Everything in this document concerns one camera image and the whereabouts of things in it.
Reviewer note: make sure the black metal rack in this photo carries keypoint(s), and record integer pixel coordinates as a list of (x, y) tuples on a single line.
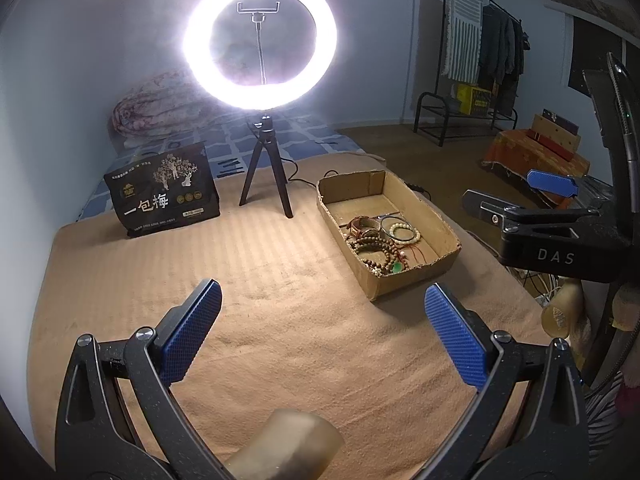
[(438, 119)]

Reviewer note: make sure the black snack bag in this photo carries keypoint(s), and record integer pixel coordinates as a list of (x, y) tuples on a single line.
[(165, 191)]

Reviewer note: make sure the folded patterned quilt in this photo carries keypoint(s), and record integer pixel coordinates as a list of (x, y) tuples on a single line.
[(169, 103)]

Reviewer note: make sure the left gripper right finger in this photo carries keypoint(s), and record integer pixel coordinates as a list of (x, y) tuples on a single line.
[(528, 418)]

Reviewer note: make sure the tan bed blanket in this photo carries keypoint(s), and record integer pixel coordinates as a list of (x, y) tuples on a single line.
[(295, 331)]

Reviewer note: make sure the cardboard box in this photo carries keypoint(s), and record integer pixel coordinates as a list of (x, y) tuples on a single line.
[(376, 219)]

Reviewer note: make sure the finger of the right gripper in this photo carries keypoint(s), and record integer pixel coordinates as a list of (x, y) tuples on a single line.
[(491, 208), (552, 183)]

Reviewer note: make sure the clothes rack with clothes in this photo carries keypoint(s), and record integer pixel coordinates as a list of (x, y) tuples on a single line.
[(484, 46)]

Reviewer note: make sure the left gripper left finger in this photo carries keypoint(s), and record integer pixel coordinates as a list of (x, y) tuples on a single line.
[(117, 418)]

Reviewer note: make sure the orange covered stool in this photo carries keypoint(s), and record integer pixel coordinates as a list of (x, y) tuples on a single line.
[(550, 145)]

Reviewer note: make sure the ring light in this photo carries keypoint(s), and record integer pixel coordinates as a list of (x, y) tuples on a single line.
[(197, 42)]

